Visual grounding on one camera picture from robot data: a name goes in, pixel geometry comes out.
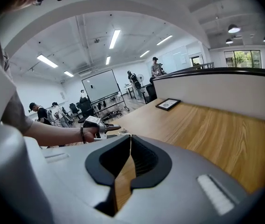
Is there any black framed picture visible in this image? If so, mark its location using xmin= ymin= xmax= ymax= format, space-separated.
xmin=155 ymin=98 xmax=181 ymax=112

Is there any black office chair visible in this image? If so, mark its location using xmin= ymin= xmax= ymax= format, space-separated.
xmin=76 ymin=98 xmax=96 ymax=123
xmin=69 ymin=103 xmax=81 ymax=120
xmin=146 ymin=83 xmax=158 ymax=104

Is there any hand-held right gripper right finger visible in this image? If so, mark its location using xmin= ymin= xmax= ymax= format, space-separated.
xmin=113 ymin=134 xmax=265 ymax=224

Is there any wooden table with white legs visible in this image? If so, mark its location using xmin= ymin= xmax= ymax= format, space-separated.
xmin=71 ymin=98 xmax=265 ymax=212

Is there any white partition with black rail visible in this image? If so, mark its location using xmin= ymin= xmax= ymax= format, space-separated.
xmin=152 ymin=67 xmax=265 ymax=126

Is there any large glass window front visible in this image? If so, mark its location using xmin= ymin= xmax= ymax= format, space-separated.
xmin=224 ymin=49 xmax=262 ymax=69

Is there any metal stair railing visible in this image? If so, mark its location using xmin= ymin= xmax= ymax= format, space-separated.
xmin=189 ymin=62 xmax=215 ymax=70

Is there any person's grey shirt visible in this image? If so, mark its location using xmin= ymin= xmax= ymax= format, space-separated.
xmin=0 ymin=8 xmax=34 ymax=135

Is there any person's left hand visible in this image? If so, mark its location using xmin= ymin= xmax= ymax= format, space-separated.
xmin=84 ymin=126 xmax=100 ymax=143

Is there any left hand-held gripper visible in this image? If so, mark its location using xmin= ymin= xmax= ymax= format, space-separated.
xmin=83 ymin=115 xmax=121 ymax=141

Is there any rolling whiteboard with black frame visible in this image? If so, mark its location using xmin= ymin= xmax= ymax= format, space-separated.
xmin=81 ymin=69 xmax=130 ymax=118

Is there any black standing fan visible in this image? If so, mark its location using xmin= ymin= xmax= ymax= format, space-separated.
xmin=137 ymin=73 xmax=145 ymax=95

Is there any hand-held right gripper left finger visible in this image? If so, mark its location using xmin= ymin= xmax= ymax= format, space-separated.
xmin=24 ymin=134 xmax=133 ymax=224

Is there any person's left forearm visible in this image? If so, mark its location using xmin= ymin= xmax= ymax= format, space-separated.
xmin=23 ymin=121 xmax=86 ymax=147

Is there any black wristband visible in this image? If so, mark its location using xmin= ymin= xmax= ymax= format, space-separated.
xmin=80 ymin=126 xmax=87 ymax=144

